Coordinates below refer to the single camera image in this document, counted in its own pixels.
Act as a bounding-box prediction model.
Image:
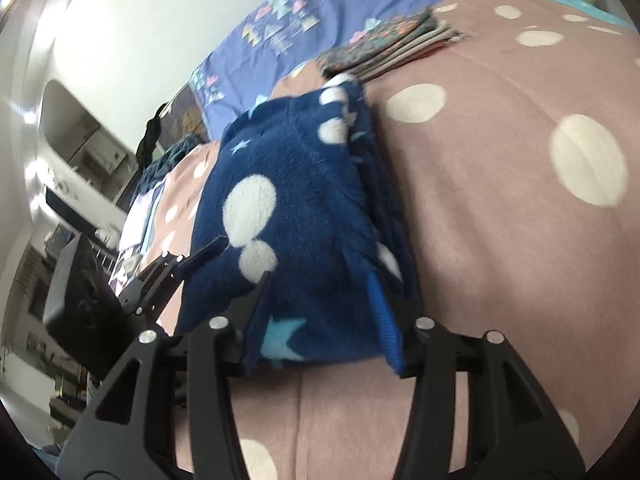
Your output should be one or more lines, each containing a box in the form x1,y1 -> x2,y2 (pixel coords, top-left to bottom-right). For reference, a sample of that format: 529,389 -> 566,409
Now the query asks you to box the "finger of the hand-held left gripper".
119,270 -> 183,329
145,236 -> 230,286

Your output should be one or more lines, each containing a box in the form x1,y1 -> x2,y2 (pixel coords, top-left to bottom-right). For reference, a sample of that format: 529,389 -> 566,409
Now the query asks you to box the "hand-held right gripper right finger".
366,272 -> 587,480

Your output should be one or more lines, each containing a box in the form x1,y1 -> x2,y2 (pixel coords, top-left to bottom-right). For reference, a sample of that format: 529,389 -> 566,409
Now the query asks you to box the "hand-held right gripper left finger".
57,270 -> 273,480

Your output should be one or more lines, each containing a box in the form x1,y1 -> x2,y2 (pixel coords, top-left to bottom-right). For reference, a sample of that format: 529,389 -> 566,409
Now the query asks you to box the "navy dotted fleece garment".
172,74 -> 426,373

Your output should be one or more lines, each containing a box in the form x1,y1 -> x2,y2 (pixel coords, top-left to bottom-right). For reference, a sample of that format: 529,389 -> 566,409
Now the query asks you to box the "stack of folded patterned clothes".
317,7 -> 436,73

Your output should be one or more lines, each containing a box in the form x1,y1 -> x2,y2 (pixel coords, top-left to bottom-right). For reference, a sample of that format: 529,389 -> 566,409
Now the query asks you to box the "lavender printed cloth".
112,180 -> 168,261

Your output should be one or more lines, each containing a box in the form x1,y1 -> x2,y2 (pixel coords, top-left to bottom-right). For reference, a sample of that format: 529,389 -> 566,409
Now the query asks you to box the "teal knitted blanket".
132,132 -> 201,196

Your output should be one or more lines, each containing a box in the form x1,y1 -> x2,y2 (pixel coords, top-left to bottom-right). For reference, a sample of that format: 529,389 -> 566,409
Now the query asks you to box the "black hanging cloth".
136,102 -> 171,166

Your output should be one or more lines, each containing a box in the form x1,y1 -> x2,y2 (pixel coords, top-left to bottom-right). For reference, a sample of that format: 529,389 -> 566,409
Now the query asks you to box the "dark patterned headboard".
157,82 -> 208,148

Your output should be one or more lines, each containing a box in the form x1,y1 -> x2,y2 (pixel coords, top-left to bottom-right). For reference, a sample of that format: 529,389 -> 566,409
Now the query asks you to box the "pink polka dot blanket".
120,0 -> 640,480

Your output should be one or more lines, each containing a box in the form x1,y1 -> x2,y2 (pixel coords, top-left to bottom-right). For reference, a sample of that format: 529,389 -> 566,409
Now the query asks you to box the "beige folded garment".
360,17 -> 468,81

